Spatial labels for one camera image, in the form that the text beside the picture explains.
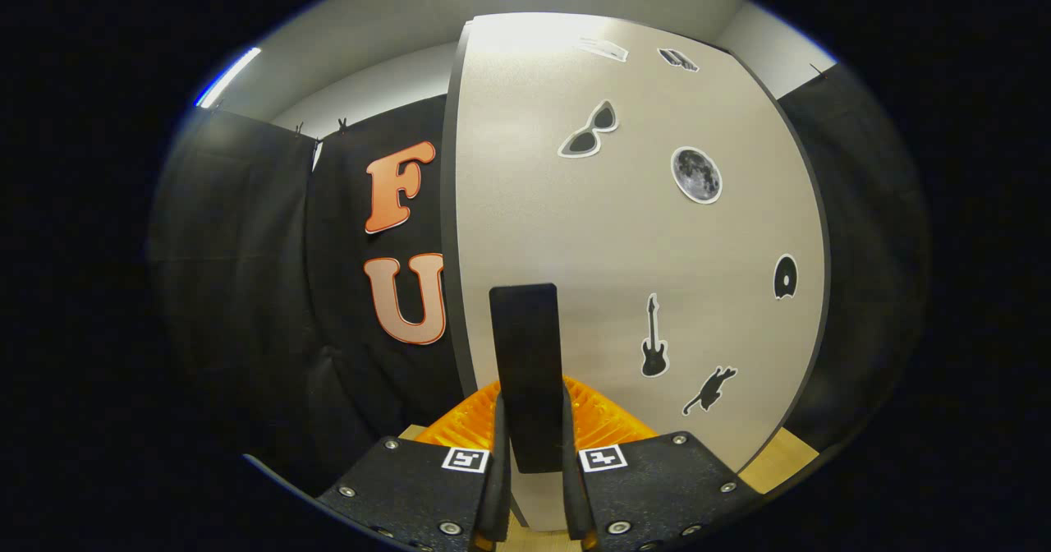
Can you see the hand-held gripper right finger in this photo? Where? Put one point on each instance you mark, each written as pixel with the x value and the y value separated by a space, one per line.
pixel 572 494

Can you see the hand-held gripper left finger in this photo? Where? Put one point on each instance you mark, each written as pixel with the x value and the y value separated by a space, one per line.
pixel 499 494

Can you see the beige shoe cabinet door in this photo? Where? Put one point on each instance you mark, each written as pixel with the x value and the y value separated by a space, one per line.
pixel 616 248

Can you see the grey shoe cabinet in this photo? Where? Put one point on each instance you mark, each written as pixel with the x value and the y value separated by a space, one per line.
pixel 448 207

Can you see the black backdrop cloth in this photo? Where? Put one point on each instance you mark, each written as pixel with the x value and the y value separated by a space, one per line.
pixel 246 289

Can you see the ceiling light strip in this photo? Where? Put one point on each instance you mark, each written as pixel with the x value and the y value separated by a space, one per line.
pixel 230 75

